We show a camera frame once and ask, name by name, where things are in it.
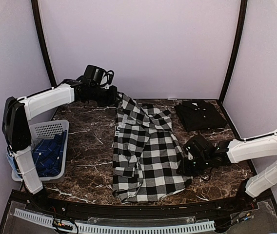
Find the black front rail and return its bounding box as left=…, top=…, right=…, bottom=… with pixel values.
left=9, top=187, right=273, bottom=221

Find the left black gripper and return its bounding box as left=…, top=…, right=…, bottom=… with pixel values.
left=90, top=84, right=121, bottom=107

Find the grey plastic laundry basket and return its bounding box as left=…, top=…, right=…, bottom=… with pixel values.
left=11, top=119, right=70, bottom=183

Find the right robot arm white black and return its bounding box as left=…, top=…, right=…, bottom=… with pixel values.
left=178, top=129, right=277, bottom=212

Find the grey slotted cable duct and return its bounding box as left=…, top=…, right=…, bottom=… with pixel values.
left=13, top=208, right=215, bottom=234

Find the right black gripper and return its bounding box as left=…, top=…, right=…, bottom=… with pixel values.
left=176, top=155, right=211, bottom=176

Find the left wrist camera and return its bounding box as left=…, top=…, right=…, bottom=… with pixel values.
left=100, top=70, right=115, bottom=89

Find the light blue shirt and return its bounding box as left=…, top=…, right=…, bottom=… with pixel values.
left=6, top=153, right=15, bottom=171

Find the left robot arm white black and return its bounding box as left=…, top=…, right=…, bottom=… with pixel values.
left=2, top=65, right=118, bottom=195

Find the right black frame post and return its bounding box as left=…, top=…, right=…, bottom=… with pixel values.
left=218, top=0, right=248, bottom=106

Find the folded black shirt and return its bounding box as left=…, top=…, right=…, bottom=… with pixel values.
left=174, top=100, right=227, bottom=132

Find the black white plaid shirt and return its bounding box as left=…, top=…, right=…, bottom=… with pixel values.
left=113, top=93, right=192, bottom=203

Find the black frame post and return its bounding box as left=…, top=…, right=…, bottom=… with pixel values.
left=31, top=0, right=57, bottom=87
left=218, top=0, right=248, bottom=106

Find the blue plaid shirt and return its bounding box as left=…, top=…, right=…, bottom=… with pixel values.
left=32, top=130, right=67, bottom=177

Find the left black frame post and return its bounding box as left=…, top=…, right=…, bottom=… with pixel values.
left=31, top=0, right=57, bottom=87

